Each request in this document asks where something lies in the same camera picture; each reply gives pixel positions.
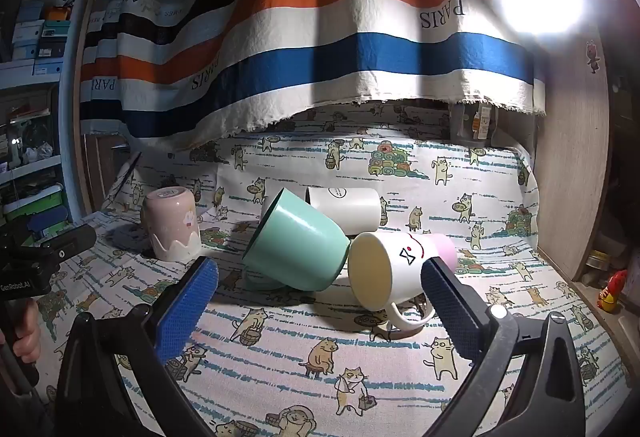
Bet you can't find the cat printed bed sheet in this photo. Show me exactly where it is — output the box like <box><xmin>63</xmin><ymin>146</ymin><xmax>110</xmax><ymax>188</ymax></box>
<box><xmin>35</xmin><ymin>100</ymin><xmax>632</xmax><ymax>437</ymax></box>

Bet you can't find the striped blanket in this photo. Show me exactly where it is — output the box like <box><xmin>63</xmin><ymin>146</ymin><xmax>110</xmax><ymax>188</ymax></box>
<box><xmin>79</xmin><ymin>0</ymin><xmax>547</xmax><ymax>153</ymax></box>

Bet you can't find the plain white cup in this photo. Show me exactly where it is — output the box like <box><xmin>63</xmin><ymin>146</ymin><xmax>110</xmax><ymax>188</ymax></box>
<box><xmin>304</xmin><ymin>186</ymin><xmax>387</xmax><ymax>238</ymax></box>

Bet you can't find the dark bottle with label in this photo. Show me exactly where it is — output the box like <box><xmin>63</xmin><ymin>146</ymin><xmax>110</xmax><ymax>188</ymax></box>
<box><xmin>450</xmin><ymin>101</ymin><xmax>497</xmax><ymax>144</ymax></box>

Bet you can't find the wooden side board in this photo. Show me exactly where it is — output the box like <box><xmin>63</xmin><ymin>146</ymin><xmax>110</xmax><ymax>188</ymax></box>
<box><xmin>532</xmin><ymin>17</ymin><xmax>612</xmax><ymax>283</ymax></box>

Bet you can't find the stack of shoe boxes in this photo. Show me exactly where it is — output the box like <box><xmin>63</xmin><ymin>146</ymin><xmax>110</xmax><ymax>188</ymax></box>
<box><xmin>11</xmin><ymin>0</ymin><xmax>72</xmax><ymax>64</ymax></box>

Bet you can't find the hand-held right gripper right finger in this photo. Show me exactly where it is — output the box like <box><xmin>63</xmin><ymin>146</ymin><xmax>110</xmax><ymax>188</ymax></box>
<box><xmin>421</xmin><ymin>255</ymin><xmax>587</xmax><ymax>437</ymax></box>

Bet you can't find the mint green cup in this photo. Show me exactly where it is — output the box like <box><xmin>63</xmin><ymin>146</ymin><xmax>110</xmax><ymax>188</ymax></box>
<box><xmin>242</xmin><ymin>187</ymin><xmax>351</xmax><ymax>293</ymax></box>

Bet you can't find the cartoon wall sticker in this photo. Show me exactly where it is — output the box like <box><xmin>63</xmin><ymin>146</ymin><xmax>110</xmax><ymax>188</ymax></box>
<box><xmin>585</xmin><ymin>38</ymin><xmax>602</xmax><ymax>74</ymax></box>

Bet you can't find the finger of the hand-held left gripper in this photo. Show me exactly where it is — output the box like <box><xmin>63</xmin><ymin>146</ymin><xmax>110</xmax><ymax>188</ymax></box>
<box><xmin>37</xmin><ymin>223</ymin><xmax>97</xmax><ymax>263</ymax></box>
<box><xmin>25</xmin><ymin>206</ymin><xmax>69</xmax><ymax>241</ymax></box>

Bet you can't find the thin dark stick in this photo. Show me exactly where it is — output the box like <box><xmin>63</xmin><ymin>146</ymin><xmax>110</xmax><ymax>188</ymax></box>
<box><xmin>101</xmin><ymin>161</ymin><xmax>142</xmax><ymax>213</ymax></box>

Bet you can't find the white storage shelf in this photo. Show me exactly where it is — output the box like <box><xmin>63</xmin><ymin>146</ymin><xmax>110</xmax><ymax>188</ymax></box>
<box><xmin>0</xmin><ymin>0</ymin><xmax>81</xmax><ymax>230</ymax></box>

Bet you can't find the white cup with face print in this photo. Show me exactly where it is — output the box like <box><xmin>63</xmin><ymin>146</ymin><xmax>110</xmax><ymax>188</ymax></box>
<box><xmin>348</xmin><ymin>231</ymin><xmax>458</xmax><ymax>341</ymax></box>

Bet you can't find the red figurine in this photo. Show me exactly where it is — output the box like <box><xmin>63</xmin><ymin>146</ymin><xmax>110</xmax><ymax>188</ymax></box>
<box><xmin>596</xmin><ymin>269</ymin><xmax>629</xmax><ymax>314</ymax></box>

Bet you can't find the person's left hand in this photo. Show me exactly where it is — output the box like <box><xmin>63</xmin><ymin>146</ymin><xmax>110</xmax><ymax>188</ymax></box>
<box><xmin>10</xmin><ymin>299</ymin><xmax>42</xmax><ymax>363</ymax></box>

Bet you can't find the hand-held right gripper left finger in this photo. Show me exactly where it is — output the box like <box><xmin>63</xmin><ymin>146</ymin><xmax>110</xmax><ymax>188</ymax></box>
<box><xmin>55</xmin><ymin>256</ymin><xmax>220</xmax><ymax>437</ymax></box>

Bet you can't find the pink cup with white base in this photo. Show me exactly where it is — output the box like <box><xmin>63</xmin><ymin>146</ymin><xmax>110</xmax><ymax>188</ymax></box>
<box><xmin>140</xmin><ymin>186</ymin><xmax>202</xmax><ymax>263</ymax></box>

